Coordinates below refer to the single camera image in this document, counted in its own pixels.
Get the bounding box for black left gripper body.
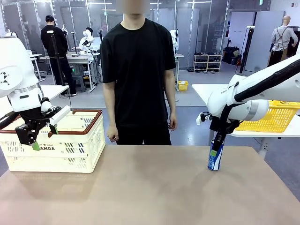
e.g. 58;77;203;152
20;111;57;129

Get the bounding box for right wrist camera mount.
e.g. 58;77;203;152
196;112;213;125

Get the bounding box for person's right forearm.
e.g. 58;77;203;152
105;99;117;128

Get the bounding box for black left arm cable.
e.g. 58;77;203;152
0;113;23;130

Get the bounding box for large yellow plastic basket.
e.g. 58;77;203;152
234;100;296;134

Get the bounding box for person in black t-shirt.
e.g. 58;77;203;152
99;0;178;146

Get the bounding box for mannequin with grey apron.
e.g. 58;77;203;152
268;15;300;68

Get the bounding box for black camera stand pole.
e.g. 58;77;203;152
50;30;66;87
239;26;255;75

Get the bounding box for person's left hand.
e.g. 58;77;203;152
167;112;178;132

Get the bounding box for background person in black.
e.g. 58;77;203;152
40;15;78;97

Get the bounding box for black bags pile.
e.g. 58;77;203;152
222;46;242;66

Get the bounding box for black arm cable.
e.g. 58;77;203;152
220;62;300;141
0;113;23;130

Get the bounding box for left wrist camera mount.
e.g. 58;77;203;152
41;98;71;126

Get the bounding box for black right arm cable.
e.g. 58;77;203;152
220;62;300;141

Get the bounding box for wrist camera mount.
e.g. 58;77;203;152
196;112;213;125
41;98;71;126

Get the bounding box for white shoe rack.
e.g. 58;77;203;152
193;52;223;73

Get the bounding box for white side table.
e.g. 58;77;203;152
191;83;300;160
38;84;70;111

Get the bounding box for cream shopping basket brown rim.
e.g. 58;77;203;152
0;109;106;174

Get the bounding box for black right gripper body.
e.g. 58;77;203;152
209;116;240;138

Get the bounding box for grey step stool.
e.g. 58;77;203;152
71;75;87;93

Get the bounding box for person's left forearm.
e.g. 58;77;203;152
166;92;177;115

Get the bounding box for dark clothes on rack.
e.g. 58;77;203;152
287;24;300;59

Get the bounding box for blue drink can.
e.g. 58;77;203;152
207;139;223;171

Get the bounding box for white workshop desk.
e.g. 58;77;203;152
39;52;100;91

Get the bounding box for person's right hand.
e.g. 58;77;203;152
106;125;118;142

